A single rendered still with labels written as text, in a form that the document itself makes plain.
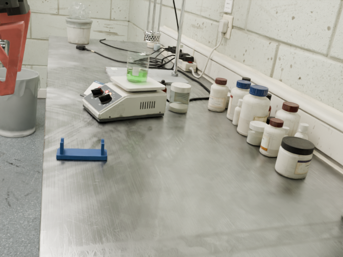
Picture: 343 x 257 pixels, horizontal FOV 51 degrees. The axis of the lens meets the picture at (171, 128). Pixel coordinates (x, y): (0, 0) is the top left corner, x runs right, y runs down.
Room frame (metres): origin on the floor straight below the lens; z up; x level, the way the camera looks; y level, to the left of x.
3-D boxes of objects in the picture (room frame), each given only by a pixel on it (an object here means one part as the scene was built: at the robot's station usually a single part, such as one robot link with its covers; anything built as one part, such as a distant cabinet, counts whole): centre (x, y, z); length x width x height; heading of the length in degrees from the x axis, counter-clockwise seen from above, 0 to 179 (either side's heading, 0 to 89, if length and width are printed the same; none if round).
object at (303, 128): (0.81, -0.31, 0.79); 0.03 x 0.03 x 0.08
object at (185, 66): (1.78, 0.02, 0.77); 0.40 x 0.06 x 0.04; 20
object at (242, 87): (1.03, -0.19, 0.81); 0.06 x 0.06 x 0.11
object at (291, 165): (0.71, -0.27, 0.79); 0.07 x 0.07 x 0.07
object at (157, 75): (1.40, 0.13, 0.76); 0.30 x 0.20 x 0.01; 110
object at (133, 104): (0.97, 0.13, 0.79); 0.22 x 0.13 x 0.08; 125
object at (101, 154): (0.66, 0.17, 0.77); 0.10 x 0.03 x 0.04; 104
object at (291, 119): (0.87, -0.29, 0.80); 0.06 x 0.06 x 0.11
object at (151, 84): (0.98, 0.11, 0.83); 0.12 x 0.12 x 0.01; 35
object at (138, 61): (0.98, 0.11, 0.88); 0.07 x 0.06 x 0.08; 40
